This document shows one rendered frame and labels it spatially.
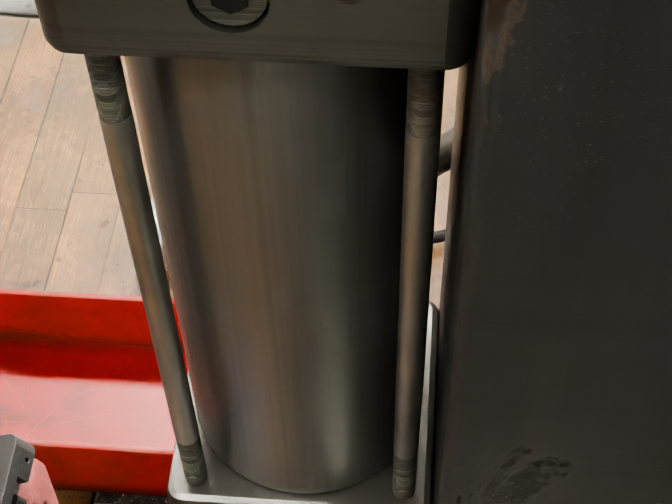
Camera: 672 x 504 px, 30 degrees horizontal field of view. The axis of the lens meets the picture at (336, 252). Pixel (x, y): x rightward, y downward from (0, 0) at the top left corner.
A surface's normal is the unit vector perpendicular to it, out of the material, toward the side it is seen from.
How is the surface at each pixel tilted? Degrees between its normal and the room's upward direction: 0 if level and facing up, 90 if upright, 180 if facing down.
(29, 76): 0
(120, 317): 90
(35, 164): 0
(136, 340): 90
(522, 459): 90
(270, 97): 90
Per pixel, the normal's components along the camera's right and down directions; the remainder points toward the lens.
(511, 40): -0.08, 0.79
